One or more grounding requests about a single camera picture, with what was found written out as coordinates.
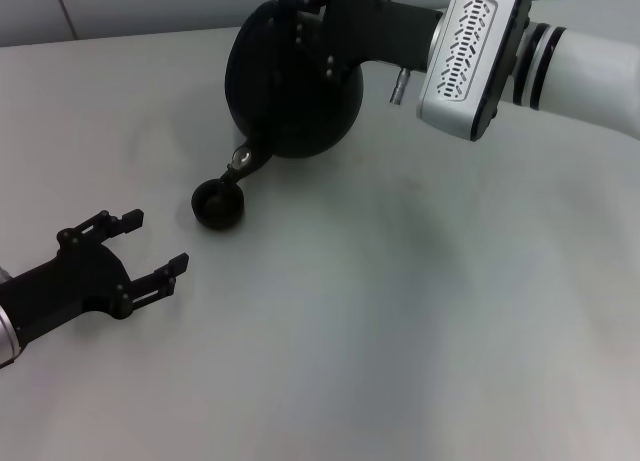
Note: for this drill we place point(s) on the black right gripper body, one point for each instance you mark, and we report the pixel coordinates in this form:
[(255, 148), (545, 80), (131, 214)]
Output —
[(380, 31)]

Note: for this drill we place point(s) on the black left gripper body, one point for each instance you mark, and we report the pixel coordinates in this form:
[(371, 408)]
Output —
[(75, 286)]

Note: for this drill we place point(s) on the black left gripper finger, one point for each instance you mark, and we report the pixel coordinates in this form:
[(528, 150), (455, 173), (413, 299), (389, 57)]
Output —
[(105, 226), (155, 281)]

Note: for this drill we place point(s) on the small dark teacup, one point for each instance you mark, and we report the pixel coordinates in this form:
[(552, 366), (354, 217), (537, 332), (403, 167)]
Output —
[(215, 211)]

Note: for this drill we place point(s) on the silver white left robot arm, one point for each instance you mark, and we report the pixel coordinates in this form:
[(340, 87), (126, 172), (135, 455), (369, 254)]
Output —
[(7, 341)]

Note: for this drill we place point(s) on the left gripper metal plug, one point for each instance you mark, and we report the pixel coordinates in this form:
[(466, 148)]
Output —
[(3, 275)]

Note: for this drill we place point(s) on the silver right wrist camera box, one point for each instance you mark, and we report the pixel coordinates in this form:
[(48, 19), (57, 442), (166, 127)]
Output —
[(465, 56)]

